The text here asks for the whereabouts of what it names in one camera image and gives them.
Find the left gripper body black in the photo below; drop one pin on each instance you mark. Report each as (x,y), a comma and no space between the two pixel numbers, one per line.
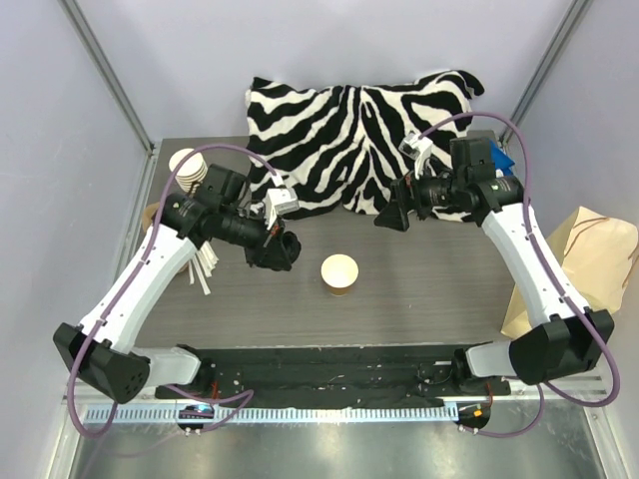
(267,247)

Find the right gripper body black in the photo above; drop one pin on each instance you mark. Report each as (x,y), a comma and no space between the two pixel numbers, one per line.
(404,198)

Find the single brown paper cup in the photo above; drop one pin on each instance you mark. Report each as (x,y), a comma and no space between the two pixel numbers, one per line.
(339,272)

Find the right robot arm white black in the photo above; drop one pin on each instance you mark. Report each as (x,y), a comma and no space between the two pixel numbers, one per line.
(564,328)

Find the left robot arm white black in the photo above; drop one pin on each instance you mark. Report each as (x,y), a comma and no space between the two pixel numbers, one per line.
(100,349)

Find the white wrapped straws bundle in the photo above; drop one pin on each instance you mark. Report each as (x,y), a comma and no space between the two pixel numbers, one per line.
(201,267)

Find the blue cloth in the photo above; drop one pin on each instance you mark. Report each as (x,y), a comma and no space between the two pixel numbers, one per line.
(502,162)

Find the zebra print pillow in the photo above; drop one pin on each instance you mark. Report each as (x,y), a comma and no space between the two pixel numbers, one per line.
(339,146)

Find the stack of brown paper cups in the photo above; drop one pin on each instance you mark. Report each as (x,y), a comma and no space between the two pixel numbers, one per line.
(192,172)

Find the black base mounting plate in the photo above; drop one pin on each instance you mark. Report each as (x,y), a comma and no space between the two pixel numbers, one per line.
(370,377)

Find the brown cardboard cup carrier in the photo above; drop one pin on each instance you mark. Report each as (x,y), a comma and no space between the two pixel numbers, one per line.
(148,216)

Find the brown paper bag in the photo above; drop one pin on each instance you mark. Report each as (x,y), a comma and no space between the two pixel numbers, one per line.
(598,255)

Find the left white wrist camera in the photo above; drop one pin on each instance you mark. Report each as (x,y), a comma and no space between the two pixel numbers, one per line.
(279,202)

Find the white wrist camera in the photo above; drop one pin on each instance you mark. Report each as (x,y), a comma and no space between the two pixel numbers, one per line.
(418,148)
(279,202)

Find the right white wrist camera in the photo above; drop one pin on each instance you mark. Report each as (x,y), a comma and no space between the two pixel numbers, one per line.
(418,148)

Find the white slotted cable duct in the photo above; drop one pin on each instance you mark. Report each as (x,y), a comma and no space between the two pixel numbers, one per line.
(192,413)

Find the right aluminium frame post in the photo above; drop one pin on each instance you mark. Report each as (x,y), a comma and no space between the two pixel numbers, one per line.
(567,27)

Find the aluminium frame post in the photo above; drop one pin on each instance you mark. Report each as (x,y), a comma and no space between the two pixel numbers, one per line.
(567,27)
(97,55)

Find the left aluminium frame post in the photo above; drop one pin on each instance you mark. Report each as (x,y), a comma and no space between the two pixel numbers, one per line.
(97,55)

